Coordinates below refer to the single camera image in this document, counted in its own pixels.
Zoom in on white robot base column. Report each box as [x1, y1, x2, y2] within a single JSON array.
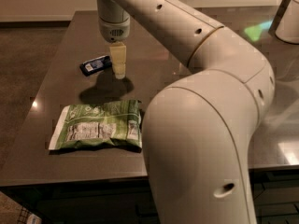
[[269, 0, 299, 45]]

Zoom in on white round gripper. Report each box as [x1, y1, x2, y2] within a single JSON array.
[[99, 17, 130, 79]]

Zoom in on green jalapeno chip bag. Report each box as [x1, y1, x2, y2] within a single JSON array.
[[49, 100, 142, 150]]

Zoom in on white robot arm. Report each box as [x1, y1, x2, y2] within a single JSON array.
[[98, 0, 275, 224]]

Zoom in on blue rxbar blueberry wrapper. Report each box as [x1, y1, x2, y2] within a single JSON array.
[[79, 56, 112, 77]]

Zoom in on dark cabinet drawers under table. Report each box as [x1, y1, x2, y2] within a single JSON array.
[[1, 169, 299, 224]]

